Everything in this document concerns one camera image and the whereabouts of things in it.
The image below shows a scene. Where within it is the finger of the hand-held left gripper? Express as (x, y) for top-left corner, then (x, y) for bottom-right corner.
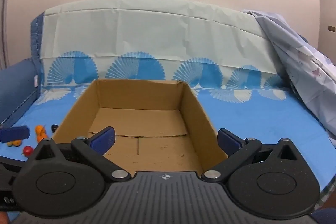
(0, 126), (30, 143)
(0, 156), (27, 212)

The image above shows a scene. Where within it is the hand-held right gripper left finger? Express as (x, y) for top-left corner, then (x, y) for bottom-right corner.
(26, 126), (132, 183)

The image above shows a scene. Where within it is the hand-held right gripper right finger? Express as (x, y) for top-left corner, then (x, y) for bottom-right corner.
(202, 128), (307, 184)

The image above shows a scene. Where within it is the brown cardboard box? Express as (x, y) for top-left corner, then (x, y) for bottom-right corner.
(52, 79), (229, 175)

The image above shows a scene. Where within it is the light floral pillow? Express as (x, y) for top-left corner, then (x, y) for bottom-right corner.
(243, 9), (336, 149)

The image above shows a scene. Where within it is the grey curtain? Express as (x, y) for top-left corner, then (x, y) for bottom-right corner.
(0, 0), (14, 70)

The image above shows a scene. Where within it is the blue fan-print sheet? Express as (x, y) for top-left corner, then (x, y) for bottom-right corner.
(0, 0), (336, 202)

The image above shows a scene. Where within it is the dark blue clothing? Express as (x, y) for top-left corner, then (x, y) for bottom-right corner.
(312, 195), (336, 224)

